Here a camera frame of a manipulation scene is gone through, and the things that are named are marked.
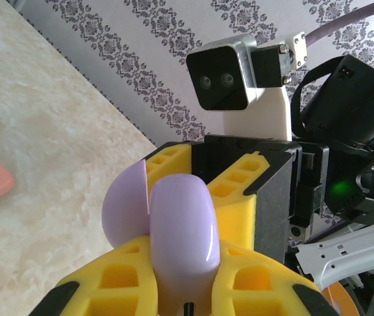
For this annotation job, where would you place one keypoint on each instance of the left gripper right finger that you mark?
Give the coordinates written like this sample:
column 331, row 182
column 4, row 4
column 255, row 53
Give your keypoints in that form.
column 259, row 283

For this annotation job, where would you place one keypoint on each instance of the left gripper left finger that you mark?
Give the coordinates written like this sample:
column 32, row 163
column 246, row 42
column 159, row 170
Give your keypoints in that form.
column 114, row 279

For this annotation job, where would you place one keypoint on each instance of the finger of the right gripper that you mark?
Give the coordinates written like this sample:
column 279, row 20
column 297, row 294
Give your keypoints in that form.
column 174, row 161
column 266, row 204

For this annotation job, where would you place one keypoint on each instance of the purple round charging case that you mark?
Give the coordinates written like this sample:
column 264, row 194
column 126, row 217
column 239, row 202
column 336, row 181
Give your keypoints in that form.
column 183, row 214

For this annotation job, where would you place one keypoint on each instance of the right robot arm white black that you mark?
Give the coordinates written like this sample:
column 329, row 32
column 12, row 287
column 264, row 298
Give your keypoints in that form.
column 355, row 253

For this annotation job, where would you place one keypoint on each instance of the orange round object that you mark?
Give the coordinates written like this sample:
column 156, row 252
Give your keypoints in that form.
column 338, row 299

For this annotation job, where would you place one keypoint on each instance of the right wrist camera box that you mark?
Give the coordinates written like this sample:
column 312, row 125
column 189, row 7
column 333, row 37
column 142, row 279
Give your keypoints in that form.
column 220, row 75

